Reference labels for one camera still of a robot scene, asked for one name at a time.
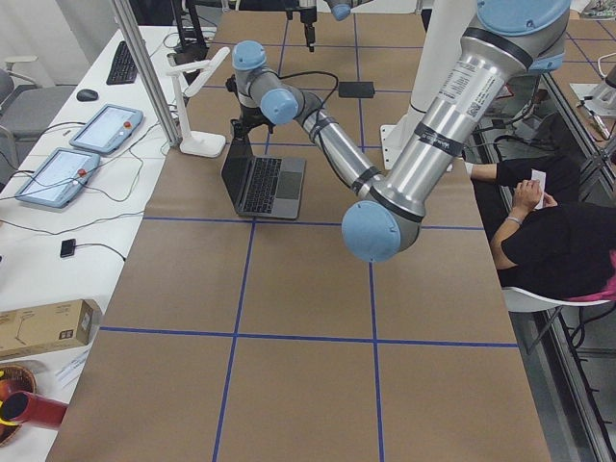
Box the teach pendant far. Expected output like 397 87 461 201
69 104 143 155

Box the red cylinder container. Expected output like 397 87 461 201
1 391 68 429

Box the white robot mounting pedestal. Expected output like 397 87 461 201
380 0 477 169

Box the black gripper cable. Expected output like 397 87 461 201
273 70 367 193

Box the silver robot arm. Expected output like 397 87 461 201
284 0 367 52
232 1 571 262

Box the grey laptop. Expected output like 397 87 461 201
221 135 306 219

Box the aluminium frame post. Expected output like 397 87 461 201
111 0 181 147

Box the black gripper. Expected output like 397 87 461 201
230 108 274 141
286 0 318 52

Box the black keyboard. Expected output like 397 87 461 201
106 40 138 86

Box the black mouse pad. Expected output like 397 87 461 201
338 81 375 99

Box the cardboard box on desk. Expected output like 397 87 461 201
1 299 101 360

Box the teach pendant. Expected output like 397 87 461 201
14 148 101 209
69 104 143 155

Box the white desk lamp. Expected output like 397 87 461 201
165 46 231 158

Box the black computer mouse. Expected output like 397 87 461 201
76 89 99 102

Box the black smartphone on desk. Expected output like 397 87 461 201
60 239 77 258

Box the seated person in black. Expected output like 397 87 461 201
466 155 615 301

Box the white chair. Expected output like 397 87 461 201
500 285 616 357

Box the teach pendant near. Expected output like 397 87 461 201
14 148 101 209

